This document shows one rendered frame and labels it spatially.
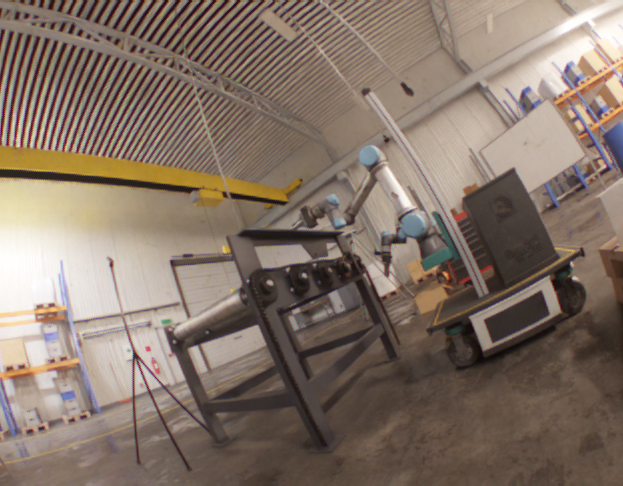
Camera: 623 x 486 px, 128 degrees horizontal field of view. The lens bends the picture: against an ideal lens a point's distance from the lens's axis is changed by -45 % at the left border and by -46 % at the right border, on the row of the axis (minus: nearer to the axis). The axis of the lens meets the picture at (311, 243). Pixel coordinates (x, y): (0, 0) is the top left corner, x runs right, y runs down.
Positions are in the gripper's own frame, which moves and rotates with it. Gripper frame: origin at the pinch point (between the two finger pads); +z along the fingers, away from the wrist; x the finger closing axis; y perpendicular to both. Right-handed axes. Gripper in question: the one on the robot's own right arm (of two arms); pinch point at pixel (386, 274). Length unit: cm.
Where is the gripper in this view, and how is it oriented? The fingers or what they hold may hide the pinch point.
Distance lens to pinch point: 205.5
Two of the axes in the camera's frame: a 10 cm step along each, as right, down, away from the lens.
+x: 4.6, 1.6, 8.7
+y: 8.9, -0.7, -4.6
